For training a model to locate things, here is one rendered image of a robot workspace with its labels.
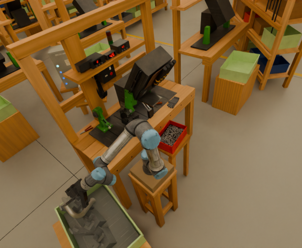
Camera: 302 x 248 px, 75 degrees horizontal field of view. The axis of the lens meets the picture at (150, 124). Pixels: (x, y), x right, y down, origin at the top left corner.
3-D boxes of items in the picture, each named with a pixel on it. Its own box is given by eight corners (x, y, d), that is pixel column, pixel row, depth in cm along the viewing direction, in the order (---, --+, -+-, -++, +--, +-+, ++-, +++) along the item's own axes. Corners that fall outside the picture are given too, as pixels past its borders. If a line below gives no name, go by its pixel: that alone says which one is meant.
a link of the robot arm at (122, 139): (134, 108, 130) (87, 161, 136) (142, 118, 123) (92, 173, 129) (144, 115, 139) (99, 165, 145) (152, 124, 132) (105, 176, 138)
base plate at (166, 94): (177, 94, 251) (177, 92, 249) (114, 151, 198) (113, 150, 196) (151, 84, 272) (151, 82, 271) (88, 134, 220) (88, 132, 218)
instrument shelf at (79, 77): (145, 44, 220) (144, 40, 217) (79, 84, 176) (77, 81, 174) (129, 40, 232) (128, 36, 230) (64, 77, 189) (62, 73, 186)
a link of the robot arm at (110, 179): (112, 168, 137) (100, 165, 128) (118, 180, 129) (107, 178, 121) (105, 176, 138) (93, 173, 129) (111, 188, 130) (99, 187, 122)
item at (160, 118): (194, 97, 262) (195, 88, 252) (112, 180, 190) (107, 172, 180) (185, 94, 270) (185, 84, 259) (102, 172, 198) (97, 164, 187)
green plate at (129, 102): (137, 108, 214) (138, 90, 202) (132, 111, 209) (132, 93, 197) (129, 104, 220) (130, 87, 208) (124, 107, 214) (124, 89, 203)
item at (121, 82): (147, 98, 249) (143, 75, 224) (130, 112, 234) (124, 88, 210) (136, 93, 258) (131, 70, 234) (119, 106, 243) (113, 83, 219)
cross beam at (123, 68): (146, 58, 262) (145, 51, 256) (62, 114, 200) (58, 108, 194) (143, 57, 265) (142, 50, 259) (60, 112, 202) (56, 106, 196)
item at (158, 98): (162, 99, 212) (162, 97, 210) (152, 108, 204) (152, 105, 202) (136, 88, 232) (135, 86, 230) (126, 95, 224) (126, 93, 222)
